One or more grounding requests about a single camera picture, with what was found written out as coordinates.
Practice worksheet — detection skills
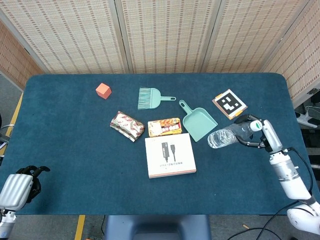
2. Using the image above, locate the teal hand brush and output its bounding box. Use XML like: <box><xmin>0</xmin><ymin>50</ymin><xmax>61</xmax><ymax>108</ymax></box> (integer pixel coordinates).
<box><xmin>137</xmin><ymin>86</ymin><xmax>177</xmax><ymax>111</ymax></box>

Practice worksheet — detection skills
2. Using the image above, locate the white power strip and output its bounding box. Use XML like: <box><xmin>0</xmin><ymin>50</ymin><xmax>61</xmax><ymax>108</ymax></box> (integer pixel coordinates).
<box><xmin>294</xmin><ymin>111</ymin><xmax>318</xmax><ymax>129</ymax></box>

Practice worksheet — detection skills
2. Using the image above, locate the black cable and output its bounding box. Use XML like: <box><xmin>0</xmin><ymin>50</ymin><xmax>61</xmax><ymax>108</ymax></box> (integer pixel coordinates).
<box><xmin>226</xmin><ymin>203</ymin><xmax>305</xmax><ymax>240</ymax></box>

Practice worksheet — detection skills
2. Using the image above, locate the fiducial marker board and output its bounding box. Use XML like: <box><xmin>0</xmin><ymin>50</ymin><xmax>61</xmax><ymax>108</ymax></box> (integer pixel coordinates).
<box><xmin>211</xmin><ymin>88</ymin><xmax>249</xmax><ymax>121</ymax></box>

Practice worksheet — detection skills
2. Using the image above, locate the transparent water bottle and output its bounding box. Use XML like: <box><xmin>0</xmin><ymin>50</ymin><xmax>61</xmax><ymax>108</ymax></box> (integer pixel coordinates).
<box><xmin>207</xmin><ymin>120</ymin><xmax>263</xmax><ymax>149</ymax></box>

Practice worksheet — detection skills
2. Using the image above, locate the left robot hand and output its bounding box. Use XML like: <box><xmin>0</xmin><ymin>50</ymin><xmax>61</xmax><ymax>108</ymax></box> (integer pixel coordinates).
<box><xmin>0</xmin><ymin>165</ymin><xmax>51</xmax><ymax>210</ymax></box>

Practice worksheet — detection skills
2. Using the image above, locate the teal dustpan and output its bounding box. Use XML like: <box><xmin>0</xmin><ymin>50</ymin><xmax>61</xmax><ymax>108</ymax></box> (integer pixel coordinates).
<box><xmin>178</xmin><ymin>99</ymin><xmax>219</xmax><ymax>143</ymax></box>

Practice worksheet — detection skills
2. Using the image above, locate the orange cube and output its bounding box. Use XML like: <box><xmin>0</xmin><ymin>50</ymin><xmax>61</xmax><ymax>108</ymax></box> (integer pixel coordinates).
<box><xmin>95</xmin><ymin>83</ymin><xmax>113</xmax><ymax>100</ymax></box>

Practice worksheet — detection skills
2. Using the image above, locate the woven folding screen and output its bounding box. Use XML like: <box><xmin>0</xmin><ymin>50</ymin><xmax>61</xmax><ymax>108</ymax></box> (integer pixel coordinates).
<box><xmin>0</xmin><ymin>0</ymin><xmax>320</xmax><ymax>106</ymax></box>

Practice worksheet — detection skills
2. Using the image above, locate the white cable product box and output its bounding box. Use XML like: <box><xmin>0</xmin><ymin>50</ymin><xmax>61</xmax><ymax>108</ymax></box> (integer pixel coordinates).
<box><xmin>144</xmin><ymin>132</ymin><xmax>197</xmax><ymax>179</ymax></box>

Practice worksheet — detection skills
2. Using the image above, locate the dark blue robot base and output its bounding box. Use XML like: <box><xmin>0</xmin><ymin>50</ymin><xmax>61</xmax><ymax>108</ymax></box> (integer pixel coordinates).
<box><xmin>103</xmin><ymin>214</ymin><xmax>212</xmax><ymax>240</ymax></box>

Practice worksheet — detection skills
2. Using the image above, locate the yellow red snack packet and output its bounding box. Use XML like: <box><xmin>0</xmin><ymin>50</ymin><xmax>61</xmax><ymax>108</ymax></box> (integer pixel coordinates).
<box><xmin>147</xmin><ymin>117</ymin><xmax>183</xmax><ymax>138</ymax></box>

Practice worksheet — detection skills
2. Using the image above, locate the silver red snack bag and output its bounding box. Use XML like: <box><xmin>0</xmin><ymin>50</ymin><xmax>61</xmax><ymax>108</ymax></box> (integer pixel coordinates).
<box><xmin>109</xmin><ymin>110</ymin><xmax>146</xmax><ymax>143</ymax></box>

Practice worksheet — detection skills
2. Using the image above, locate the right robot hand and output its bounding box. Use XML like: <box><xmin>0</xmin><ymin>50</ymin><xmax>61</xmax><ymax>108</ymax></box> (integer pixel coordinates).
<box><xmin>233</xmin><ymin>114</ymin><xmax>284</xmax><ymax>153</ymax></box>

